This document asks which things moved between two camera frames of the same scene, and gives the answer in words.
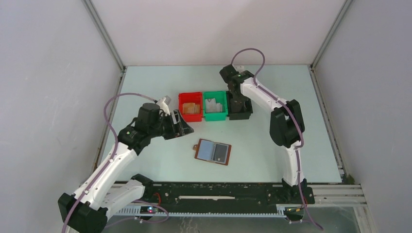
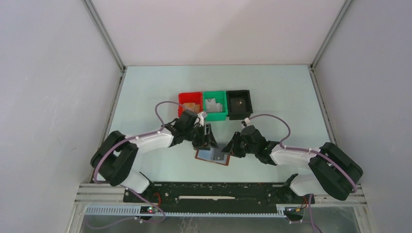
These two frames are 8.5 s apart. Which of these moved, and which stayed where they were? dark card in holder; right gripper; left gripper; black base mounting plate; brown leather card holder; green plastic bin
Moved: left gripper; right gripper
Stayed: brown leather card holder; dark card in holder; black base mounting plate; green plastic bin
